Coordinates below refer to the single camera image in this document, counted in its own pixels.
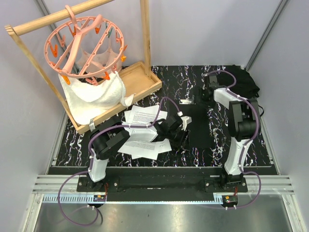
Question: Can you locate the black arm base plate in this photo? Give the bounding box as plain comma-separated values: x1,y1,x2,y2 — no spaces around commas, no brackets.
77,167,248,193

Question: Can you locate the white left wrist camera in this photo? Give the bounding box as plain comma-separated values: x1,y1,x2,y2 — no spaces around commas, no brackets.
181,116,192,131

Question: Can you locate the aluminium rail frame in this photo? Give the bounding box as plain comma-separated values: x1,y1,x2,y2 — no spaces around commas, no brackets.
23,157,308,232

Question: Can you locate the paper sheet with drawing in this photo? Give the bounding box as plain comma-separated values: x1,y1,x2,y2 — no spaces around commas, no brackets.
155,139,172,154

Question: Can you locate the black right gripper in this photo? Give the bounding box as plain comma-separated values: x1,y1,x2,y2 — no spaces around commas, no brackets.
191,86,216,109

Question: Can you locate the pink round clip hanger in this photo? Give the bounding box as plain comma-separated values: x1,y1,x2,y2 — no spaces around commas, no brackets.
44,5,127,86

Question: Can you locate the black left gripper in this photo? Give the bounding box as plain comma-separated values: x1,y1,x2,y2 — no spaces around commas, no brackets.
167,127,190,151

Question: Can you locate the black cloth bundle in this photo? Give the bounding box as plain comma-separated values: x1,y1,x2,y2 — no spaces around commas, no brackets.
230,65,260,99

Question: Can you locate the black marble pattern mat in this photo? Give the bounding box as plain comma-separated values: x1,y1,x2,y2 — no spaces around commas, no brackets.
48,65,277,175

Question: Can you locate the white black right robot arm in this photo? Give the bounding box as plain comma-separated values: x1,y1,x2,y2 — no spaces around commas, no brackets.
196,74,260,192

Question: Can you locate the wooden drying rack frame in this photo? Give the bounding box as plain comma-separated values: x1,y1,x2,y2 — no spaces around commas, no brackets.
4,0,163,135

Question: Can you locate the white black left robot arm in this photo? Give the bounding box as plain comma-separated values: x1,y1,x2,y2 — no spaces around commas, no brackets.
87,113,192,191

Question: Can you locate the white towel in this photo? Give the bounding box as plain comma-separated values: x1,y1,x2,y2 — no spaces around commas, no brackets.
58,72,134,125

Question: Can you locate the black clipboard folder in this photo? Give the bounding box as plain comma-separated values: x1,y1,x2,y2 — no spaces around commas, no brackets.
179,99,213,149

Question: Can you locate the sheer pink mesh garment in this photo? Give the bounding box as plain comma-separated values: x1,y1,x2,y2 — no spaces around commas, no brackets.
75,39,119,73

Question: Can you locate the printed paper sheet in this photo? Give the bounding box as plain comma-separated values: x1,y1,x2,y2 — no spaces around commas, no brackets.
118,141,158,160
122,105,159,125

